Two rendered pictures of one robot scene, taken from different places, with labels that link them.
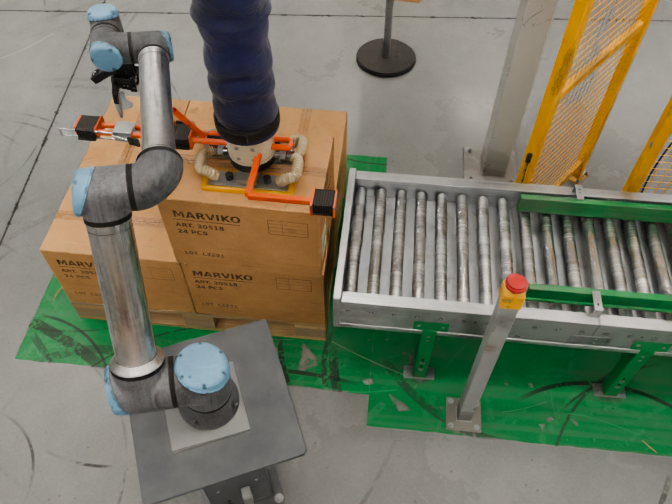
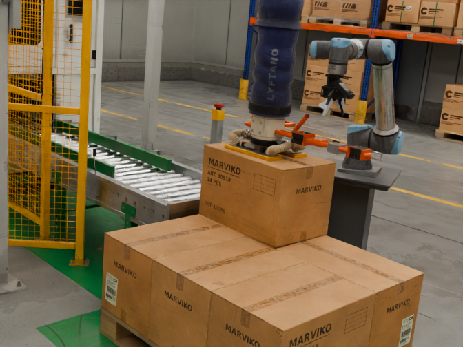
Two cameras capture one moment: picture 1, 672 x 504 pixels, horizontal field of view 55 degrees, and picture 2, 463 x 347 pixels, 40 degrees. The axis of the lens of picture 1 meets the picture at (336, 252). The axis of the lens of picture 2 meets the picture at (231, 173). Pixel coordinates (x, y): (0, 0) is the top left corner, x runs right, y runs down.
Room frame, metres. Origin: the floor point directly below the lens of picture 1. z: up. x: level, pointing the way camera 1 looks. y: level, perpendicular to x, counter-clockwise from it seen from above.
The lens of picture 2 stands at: (4.39, 2.29, 1.65)
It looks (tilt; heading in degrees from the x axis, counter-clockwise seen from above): 14 degrees down; 219
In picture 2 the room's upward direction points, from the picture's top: 5 degrees clockwise
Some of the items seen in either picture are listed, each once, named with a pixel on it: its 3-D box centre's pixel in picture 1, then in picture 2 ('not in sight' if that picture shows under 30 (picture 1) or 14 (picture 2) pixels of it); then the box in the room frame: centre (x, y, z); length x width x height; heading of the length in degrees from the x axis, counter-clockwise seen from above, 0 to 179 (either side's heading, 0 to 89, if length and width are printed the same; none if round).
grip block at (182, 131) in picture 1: (182, 135); (302, 138); (1.72, 0.55, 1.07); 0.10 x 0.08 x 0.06; 173
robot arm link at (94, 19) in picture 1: (106, 27); (340, 51); (1.72, 0.70, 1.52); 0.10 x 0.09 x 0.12; 11
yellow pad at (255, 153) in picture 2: not in sight; (253, 149); (1.79, 0.29, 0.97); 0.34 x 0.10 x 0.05; 83
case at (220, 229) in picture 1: (253, 201); (264, 188); (1.69, 0.33, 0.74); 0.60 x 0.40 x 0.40; 82
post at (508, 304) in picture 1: (484, 362); (212, 180); (1.11, -0.56, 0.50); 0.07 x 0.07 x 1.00; 84
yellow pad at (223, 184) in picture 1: (248, 180); (278, 146); (1.60, 0.32, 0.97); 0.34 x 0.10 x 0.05; 83
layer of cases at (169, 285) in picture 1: (213, 203); (256, 290); (2.03, 0.59, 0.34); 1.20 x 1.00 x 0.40; 84
